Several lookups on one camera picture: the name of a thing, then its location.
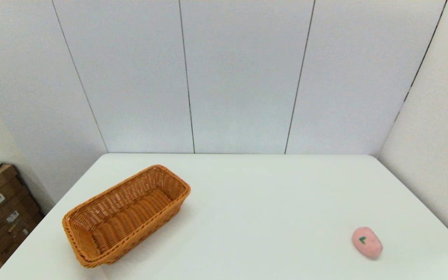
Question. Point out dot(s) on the pink plush peach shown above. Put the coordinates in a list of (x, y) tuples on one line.
[(368, 244)]

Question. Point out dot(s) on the orange woven wicker basket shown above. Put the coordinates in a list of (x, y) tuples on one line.
[(130, 217)]

